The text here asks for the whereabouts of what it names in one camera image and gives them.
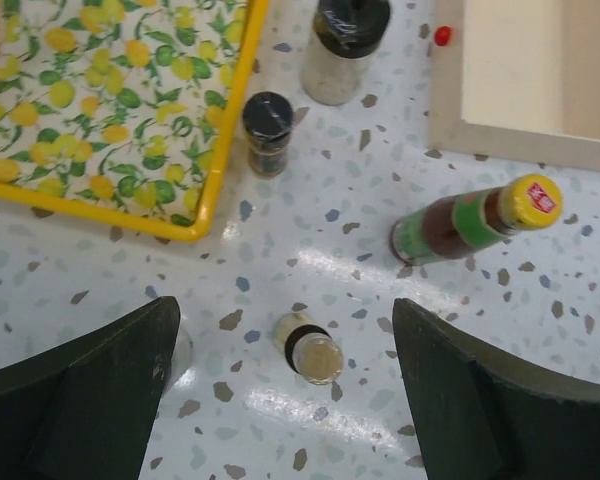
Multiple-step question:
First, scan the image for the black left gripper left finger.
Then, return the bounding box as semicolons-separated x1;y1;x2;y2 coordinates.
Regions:
0;296;180;479

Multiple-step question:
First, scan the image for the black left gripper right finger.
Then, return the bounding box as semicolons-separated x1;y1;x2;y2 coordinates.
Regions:
392;299;600;479

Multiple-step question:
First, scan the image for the sauce bottle green label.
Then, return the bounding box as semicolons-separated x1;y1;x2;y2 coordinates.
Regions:
389;174;564;266

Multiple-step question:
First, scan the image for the small dark spice jar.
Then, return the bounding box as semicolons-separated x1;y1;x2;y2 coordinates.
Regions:
242;91;294;178

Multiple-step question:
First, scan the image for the small yellow oil bottle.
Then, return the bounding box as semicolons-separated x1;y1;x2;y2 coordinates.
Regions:
273;313;344;385

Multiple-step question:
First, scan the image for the yellow plastic tray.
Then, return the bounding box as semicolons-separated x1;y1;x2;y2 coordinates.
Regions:
0;0;270;244

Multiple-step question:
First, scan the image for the lemon print cloth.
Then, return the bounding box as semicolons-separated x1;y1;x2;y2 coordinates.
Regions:
0;0;254;227

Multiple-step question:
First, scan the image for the beige wooden divided box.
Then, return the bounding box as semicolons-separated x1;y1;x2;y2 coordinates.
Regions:
428;1;600;172

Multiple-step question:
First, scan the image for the small red cap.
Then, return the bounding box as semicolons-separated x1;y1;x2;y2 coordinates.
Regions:
434;25;453;47

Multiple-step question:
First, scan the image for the glass shaker jar white powder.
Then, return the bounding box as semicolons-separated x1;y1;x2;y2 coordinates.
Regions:
300;0;391;106

